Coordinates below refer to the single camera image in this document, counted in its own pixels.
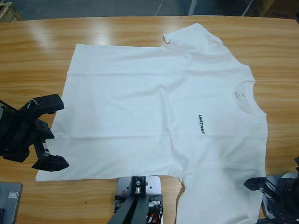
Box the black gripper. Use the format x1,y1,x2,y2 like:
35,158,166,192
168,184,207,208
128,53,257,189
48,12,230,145
243,176,299,220
0,100,70,171

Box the white T-shirt with UNITREE print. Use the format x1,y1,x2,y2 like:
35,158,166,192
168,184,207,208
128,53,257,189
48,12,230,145
35,22,269,224

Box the black and silver clamp fitting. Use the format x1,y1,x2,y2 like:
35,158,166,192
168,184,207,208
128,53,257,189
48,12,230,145
113,195,127,213

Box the black block with silver connector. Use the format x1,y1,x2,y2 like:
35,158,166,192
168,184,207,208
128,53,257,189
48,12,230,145
146,194,164,210

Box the wooden pallet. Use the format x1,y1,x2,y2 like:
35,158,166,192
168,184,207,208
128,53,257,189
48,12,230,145
0,0,23,23

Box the cardboard box with dark lettering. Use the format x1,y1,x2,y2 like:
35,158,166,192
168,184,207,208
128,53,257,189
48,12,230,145
263,0,295,19

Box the cardboard box with blue print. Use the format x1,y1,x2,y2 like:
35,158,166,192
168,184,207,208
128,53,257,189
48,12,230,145
246,0,276,17

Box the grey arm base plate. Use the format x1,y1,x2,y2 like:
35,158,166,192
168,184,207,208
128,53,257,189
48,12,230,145
0,182,23,224
261,174,299,220

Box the black bracket with silver bolt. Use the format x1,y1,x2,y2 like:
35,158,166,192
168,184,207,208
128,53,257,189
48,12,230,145
130,176,147,198

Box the dark camera post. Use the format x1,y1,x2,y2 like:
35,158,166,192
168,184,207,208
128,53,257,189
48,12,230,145
109,196,148,224

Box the black and orange cable bundle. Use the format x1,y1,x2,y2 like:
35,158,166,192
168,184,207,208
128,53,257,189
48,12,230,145
146,206,165,224

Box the white camera mounting plate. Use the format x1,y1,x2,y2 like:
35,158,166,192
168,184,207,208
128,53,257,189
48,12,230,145
114,176,164,224

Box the white metal frame leg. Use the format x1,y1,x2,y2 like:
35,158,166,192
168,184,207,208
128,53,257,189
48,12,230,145
188,0,199,16
242,0,256,16

